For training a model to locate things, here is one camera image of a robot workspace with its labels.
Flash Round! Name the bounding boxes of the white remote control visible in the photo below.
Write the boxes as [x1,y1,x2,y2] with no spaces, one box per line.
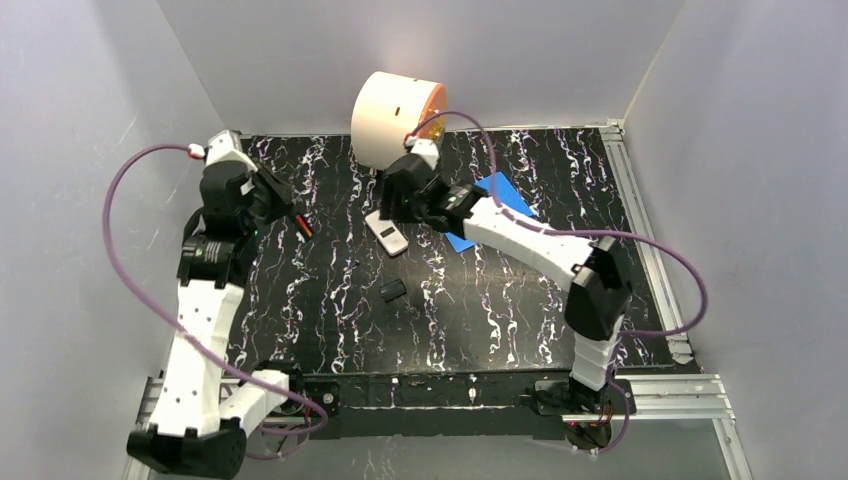
[365,211,409,257]

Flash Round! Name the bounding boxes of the black battery cover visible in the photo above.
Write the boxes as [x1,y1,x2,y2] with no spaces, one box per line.
[379,279,407,303]

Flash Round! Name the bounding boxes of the black remote control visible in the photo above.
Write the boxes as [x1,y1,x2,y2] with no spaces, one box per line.
[283,202,314,243]

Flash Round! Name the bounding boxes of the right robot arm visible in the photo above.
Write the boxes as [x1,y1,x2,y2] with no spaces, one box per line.
[380,153,633,412]

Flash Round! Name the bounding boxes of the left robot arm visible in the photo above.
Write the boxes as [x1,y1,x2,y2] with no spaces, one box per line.
[127,154,291,479]

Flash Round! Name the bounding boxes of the white cylinder orange face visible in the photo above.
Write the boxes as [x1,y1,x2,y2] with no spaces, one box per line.
[351,71,448,171]

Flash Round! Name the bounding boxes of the blue foam pad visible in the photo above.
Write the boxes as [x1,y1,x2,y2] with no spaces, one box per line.
[445,172,537,254]

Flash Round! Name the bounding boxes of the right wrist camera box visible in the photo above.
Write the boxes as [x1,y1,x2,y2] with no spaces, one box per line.
[404,135,440,170]

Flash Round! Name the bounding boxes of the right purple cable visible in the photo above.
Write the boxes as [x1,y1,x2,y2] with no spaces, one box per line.
[405,109,709,455]

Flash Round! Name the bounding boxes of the purple cable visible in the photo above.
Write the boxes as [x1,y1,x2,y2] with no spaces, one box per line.
[405,109,709,455]
[102,143,329,460]

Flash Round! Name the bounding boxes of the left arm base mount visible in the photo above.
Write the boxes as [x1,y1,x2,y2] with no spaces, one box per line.
[302,378,341,418]

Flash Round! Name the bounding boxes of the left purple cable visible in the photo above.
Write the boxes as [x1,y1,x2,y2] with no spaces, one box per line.
[102,143,329,460]

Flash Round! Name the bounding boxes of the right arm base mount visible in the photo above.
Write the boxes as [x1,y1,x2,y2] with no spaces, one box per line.
[528,378,637,417]

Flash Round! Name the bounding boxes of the aluminium frame rail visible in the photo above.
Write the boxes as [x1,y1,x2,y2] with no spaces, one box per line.
[599,119,751,479]

